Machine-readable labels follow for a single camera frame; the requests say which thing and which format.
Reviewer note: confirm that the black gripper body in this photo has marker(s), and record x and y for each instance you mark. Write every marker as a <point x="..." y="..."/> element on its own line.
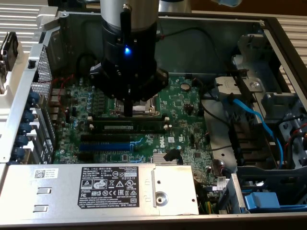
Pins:
<point x="144" y="55"/>

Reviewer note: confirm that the green RAM stick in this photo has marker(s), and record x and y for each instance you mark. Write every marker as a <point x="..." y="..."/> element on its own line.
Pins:
<point x="144" y="127"/>

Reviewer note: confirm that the RAM slot white latches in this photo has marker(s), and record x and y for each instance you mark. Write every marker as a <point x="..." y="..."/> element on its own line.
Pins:
<point x="144" y="132"/>

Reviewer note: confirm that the silver CPU socket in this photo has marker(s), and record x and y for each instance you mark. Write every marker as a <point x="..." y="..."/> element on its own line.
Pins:
<point x="151" y="109"/>

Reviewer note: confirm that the silver coin cell battery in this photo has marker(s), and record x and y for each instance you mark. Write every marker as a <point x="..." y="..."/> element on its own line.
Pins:
<point x="184" y="86"/>

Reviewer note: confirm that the grey metal PC case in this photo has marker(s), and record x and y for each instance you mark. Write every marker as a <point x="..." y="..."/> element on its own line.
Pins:
<point x="187" y="55"/>

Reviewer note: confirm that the green Dell motherboard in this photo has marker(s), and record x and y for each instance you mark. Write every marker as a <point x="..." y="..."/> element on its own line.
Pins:
<point x="182" y="115"/>

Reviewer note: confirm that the long black expansion slot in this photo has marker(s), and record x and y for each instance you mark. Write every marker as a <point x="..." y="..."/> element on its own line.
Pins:
<point x="105" y="138"/>

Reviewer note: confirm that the light blue slot latch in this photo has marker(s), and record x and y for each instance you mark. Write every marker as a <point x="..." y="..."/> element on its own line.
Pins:
<point x="134" y="144"/>

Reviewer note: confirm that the blue expansion slot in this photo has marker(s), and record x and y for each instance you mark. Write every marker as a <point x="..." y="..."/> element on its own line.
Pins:
<point x="105" y="146"/>

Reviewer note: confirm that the silver finned heatsink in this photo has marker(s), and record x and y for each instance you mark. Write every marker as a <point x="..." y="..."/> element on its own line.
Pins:
<point x="157" y="159"/>

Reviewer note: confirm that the black angled plug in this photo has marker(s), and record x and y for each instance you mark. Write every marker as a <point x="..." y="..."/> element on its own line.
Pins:
<point x="171" y="155"/>

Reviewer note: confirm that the short black expansion slot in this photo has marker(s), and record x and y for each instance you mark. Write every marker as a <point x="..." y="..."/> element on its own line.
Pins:
<point x="85" y="157"/>

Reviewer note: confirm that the blue card retention clip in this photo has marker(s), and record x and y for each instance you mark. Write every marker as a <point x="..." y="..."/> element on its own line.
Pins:
<point x="30" y="114"/>
<point x="18" y="153"/>
<point x="22" y="141"/>
<point x="26" y="128"/>
<point x="33" y="99"/>

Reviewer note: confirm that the black plastic bar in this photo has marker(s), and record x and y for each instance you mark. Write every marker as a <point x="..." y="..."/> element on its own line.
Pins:
<point x="244" y="86"/>

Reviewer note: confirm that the silver power supply unit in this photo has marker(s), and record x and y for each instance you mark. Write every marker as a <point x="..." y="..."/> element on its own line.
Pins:
<point x="60" y="191"/>

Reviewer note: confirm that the metal disk bay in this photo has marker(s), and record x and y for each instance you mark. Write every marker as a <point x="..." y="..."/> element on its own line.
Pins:
<point x="271" y="72"/>

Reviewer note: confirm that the blue plastic drive latch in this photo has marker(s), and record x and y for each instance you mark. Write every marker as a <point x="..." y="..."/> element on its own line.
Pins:
<point x="261" y="201"/>

